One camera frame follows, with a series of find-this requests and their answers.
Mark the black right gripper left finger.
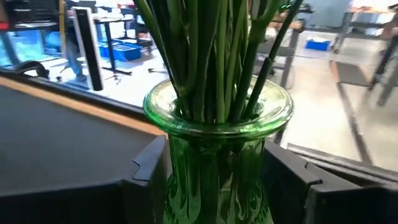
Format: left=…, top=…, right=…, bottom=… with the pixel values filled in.
left=0, top=136, right=170, bottom=224

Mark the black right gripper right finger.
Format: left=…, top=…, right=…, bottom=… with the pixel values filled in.
left=264, top=141, right=398, bottom=224

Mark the green glass vase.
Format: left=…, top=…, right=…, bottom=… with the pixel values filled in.
left=142, top=74, right=295, bottom=224

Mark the blue plastic bin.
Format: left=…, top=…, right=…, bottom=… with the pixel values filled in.
left=98, top=40, right=143, bottom=62
left=306, top=37, right=331, bottom=52

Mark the person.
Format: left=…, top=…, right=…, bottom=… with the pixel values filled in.
left=62, top=7, right=88, bottom=82

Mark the black pedestal table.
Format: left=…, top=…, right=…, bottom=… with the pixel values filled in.
left=93, top=17, right=134, bottom=76

